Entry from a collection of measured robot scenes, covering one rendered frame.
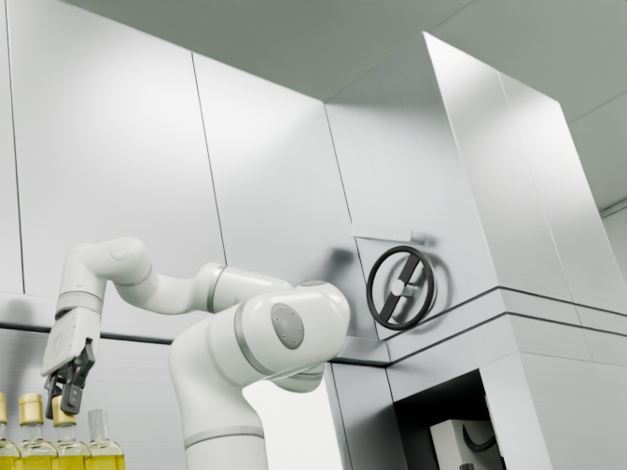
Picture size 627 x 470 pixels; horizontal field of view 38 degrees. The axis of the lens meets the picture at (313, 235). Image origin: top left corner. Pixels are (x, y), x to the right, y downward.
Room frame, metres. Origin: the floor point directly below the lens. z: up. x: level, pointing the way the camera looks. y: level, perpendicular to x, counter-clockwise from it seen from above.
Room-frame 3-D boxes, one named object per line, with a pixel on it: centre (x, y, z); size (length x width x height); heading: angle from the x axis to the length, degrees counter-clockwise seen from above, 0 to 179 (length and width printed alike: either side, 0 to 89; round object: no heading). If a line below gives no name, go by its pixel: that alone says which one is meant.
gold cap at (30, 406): (1.31, 0.47, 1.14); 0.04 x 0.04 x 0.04
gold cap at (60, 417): (1.35, 0.44, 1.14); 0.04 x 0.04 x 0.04
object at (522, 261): (2.36, -0.48, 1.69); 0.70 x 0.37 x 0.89; 139
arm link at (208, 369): (1.06, 0.14, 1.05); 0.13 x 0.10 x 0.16; 58
